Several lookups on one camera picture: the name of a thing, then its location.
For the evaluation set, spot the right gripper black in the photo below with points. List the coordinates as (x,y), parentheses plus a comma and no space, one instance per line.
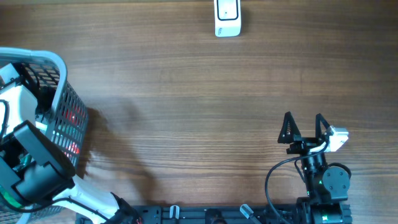
(304,144)

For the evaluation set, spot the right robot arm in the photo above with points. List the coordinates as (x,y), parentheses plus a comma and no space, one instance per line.
(327,184)

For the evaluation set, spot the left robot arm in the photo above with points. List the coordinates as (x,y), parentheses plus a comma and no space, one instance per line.
(106,206)

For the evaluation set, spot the white barcode scanner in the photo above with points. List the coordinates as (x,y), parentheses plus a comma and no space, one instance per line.
(228,20)

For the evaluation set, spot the grey plastic shopping basket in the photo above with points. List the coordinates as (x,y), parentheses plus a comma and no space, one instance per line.
(43,125)

